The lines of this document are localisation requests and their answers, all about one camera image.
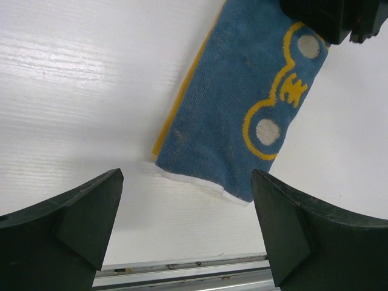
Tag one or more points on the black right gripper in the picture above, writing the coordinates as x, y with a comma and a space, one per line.
336, 19

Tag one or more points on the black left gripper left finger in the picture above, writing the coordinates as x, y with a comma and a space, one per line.
61, 242

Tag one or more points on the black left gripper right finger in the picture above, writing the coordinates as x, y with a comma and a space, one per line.
314, 245

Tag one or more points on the yellow tiger towel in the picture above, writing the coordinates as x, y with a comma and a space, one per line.
251, 78

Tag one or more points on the aluminium mounting rail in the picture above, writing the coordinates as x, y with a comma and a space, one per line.
222, 272

